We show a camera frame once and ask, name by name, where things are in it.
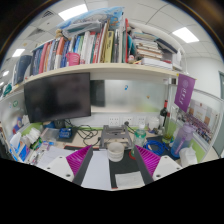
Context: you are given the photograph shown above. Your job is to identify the white ceramic jar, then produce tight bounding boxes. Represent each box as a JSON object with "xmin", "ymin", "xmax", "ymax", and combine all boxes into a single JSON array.
[{"xmin": 148, "ymin": 116, "xmax": 161, "ymax": 131}]

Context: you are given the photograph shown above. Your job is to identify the green drinking glass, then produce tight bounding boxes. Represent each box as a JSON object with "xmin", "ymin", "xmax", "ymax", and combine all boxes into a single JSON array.
[{"xmin": 163, "ymin": 118, "xmax": 178, "ymax": 144}]

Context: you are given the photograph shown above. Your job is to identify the grey metal laptop stand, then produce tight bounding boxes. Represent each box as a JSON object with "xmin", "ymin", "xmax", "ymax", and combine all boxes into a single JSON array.
[{"xmin": 99, "ymin": 124, "xmax": 133, "ymax": 150}]

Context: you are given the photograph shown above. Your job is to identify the black desk mat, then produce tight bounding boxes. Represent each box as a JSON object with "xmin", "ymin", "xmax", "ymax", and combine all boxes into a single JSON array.
[{"xmin": 108, "ymin": 134, "xmax": 178, "ymax": 190}]

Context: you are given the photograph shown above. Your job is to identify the white wall socket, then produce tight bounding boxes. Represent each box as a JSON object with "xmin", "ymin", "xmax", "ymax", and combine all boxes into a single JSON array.
[
  {"xmin": 136, "ymin": 115, "xmax": 148, "ymax": 126},
  {"xmin": 122, "ymin": 115, "xmax": 134, "ymax": 126},
  {"xmin": 108, "ymin": 115, "xmax": 121, "ymax": 127}
]

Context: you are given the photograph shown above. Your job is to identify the large lavender water bottle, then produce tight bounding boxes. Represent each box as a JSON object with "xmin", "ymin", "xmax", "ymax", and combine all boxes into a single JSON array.
[{"xmin": 170, "ymin": 123, "xmax": 195, "ymax": 159}]

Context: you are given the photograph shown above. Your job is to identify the black cables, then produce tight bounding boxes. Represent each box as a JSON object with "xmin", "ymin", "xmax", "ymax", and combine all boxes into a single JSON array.
[{"xmin": 64, "ymin": 119, "xmax": 103, "ymax": 147}]

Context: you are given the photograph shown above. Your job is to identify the crumpled white tissue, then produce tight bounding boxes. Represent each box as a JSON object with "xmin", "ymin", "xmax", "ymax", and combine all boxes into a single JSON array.
[{"xmin": 179, "ymin": 146, "xmax": 198, "ymax": 168}]

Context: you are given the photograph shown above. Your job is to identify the white paper sheets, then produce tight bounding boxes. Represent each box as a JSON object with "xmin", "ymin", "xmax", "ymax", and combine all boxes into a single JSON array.
[{"xmin": 36, "ymin": 146, "xmax": 113, "ymax": 191}]

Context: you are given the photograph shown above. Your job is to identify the black computer monitor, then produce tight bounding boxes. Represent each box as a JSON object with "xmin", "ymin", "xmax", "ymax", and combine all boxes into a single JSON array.
[{"xmin": 23, "ymin": 72, "xmax": 92, "ymax": 124}]

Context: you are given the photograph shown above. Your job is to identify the grey door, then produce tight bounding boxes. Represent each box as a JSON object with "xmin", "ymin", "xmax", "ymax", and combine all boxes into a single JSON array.
[{"xmin": 218, "ymin": 70, "xmax": 224, "ymax": 158}]

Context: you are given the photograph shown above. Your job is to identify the white ribbed cup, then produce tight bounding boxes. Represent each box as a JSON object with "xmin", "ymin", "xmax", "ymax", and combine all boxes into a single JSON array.
[{"xmin": 106, "ymin": 141, "xmax": 125, "ymax": 163}]

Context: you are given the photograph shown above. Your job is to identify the ceiling lights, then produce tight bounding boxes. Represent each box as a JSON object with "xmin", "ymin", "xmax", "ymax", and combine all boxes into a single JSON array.
[{"xmin": 0, "ymin": 3, "xmax": 200, "ymax": 88}]

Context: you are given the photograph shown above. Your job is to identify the framed group photo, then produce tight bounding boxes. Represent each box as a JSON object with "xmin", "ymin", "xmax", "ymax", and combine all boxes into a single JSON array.
[{"xmin": 181, "ymin": 99, "xmax": 221, "ymax": 138}]

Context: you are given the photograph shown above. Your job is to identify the purple hanging pennant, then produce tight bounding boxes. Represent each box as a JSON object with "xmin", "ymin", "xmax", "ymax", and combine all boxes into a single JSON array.
[{"xmin": 173, "ymin": 73, "xmax": 197, "ymax": 113}]

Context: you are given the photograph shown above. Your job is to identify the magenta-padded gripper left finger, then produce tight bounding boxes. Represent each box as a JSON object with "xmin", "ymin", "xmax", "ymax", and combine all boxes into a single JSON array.
[{"xmin": 44, "ymin": 144, "xmax": 94, "ymax": 187}]

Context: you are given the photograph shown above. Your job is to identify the small blue device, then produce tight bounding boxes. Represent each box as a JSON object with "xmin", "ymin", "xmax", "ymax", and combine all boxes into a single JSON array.
[{"xmin": 58, "ymin": 127, "xmax": 73, "ymax": 140}]

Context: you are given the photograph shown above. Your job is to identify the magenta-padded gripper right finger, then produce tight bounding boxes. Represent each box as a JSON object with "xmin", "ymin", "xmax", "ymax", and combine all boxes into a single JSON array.
[{"xmin": 134, "ymin": 144, "xmax": 184, "ymax": 185}]

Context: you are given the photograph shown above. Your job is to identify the coiled blue cable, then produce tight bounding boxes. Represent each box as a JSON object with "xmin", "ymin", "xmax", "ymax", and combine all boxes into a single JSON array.
[{"xmin": 143, "ymin": 139, "xmax": 167, "ymax": 156}]

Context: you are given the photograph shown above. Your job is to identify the clear plastic box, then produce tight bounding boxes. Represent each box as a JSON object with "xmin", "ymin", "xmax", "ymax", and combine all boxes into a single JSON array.
[{"xmin": 39, "ymin": 127, "xmax": 60, "ymax": 143}]

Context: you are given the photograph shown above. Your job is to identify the dark wine bottle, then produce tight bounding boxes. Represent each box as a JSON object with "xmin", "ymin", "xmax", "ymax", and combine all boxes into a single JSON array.
[{"xmin": 159, "ymin": 99, "xmax": 169, "ymax": 129}]

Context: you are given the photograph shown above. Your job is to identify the white shelf with books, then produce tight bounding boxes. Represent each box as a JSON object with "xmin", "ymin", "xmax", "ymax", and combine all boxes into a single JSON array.
[{"xmin": 11, "ymin": 6, "xmax": 188, "ymax": 89}]

